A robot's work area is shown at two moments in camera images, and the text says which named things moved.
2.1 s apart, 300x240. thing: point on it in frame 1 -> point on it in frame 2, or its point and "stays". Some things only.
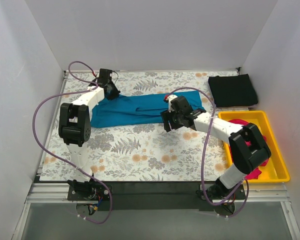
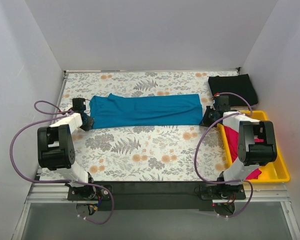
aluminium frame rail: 57,193 stays
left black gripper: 112,91 -> 87,122
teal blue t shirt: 115,110 stays
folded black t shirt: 232,90 stays
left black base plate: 89,190 stays
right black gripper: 168,120 -> 207,118
